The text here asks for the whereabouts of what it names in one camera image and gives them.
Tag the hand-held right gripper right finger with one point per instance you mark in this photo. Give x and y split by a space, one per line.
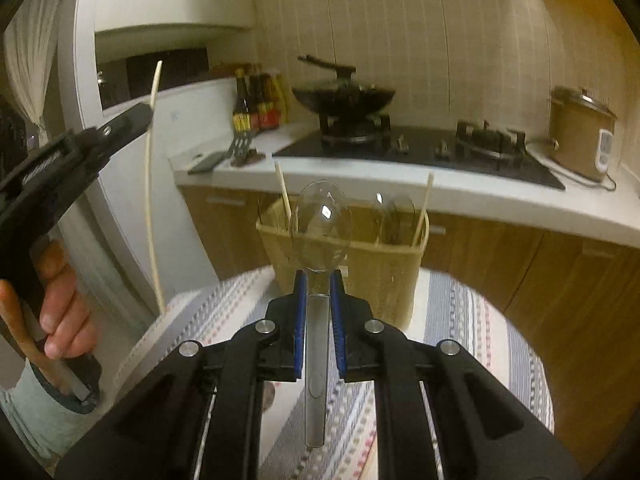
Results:
338 325

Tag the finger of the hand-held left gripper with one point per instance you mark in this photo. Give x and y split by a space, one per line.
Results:
125 125

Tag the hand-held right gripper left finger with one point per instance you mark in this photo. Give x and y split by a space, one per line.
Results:
299 325

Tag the wooden chopstick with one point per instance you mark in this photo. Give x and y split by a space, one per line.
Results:
148 185
422 210
283 200

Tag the yellow slotted plastic basket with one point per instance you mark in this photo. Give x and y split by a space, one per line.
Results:
380 275

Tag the metal spoon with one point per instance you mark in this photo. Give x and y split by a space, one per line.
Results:
316 395

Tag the clear plastic spoon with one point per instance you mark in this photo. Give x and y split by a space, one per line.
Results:
395 217

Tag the person's left forearm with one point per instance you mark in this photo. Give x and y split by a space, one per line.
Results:
35 410

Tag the person's left hand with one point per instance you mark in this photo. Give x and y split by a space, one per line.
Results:
65 305

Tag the white curtain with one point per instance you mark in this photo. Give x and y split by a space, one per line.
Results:
35 60

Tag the striped woven tablecloth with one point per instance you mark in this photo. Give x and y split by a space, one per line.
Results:
450 360

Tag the yellow label soy sauce bottle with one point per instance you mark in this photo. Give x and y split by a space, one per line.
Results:
241 110

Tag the slotted spatula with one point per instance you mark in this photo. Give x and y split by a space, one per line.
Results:
241 144

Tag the dark round trivet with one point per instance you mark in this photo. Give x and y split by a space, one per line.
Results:
247 159

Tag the red label sauce bottle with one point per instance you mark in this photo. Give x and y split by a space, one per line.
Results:
272 105
257 105

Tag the black gas stove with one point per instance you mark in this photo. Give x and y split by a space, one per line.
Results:
425 150

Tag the white kitchen countertop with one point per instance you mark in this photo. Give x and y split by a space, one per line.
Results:
500 205

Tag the wooden base cabinets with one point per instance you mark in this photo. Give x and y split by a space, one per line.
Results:
550 285

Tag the black wok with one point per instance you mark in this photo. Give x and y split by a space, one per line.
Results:
345 99

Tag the brown rice cooker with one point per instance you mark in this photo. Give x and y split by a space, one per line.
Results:
580 135

